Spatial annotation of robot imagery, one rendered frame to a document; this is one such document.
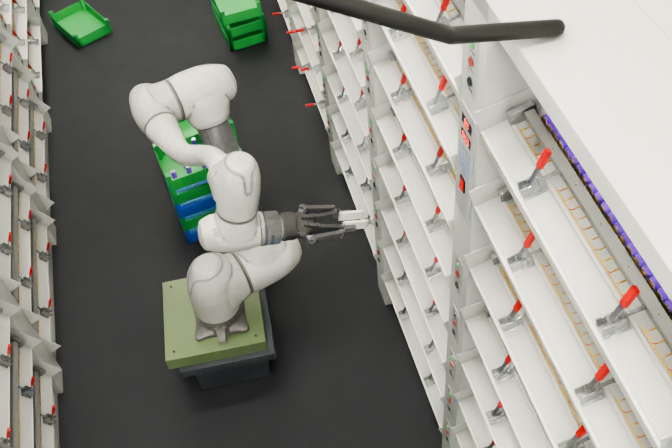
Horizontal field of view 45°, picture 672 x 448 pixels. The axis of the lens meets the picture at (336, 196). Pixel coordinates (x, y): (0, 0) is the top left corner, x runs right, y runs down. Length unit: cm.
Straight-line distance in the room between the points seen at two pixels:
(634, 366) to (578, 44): 45
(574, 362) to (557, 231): 23
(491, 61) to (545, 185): 21
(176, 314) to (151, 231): 67
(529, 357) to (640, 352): 47
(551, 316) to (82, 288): 227
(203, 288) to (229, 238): 57
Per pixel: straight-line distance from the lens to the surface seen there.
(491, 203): 157
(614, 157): 104
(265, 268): 264
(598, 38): 121
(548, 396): 158
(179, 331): 280
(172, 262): 331
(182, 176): 307
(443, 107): 174
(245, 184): 193
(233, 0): 425
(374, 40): 214
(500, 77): 136
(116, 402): 303
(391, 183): 241
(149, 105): 241
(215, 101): 246
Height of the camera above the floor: 255
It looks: 49 degrees down
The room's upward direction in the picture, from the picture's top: 7 degrees counter-clockwise
